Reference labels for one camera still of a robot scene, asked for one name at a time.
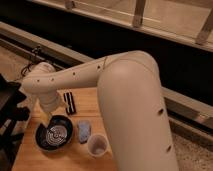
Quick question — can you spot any blue grey cloth piece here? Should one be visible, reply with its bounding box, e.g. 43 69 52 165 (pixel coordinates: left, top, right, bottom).
77 120 91 144

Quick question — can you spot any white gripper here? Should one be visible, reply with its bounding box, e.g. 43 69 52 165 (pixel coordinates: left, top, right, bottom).
38 91 66 128

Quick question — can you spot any dark ceramic bowl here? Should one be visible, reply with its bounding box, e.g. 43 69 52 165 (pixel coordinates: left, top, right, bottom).
35 115 74 151

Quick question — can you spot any black rectangular remote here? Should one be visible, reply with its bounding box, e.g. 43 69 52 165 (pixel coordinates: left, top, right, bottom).
63 92 76 115

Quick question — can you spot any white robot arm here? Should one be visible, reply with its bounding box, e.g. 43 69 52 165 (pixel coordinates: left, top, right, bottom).
22 50 179 171

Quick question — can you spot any black cable on floor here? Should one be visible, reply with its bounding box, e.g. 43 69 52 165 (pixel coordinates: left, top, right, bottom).
19 46 51 79

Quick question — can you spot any black tripod stand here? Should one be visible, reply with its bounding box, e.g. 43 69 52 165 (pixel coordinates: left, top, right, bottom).
0 73 31 158

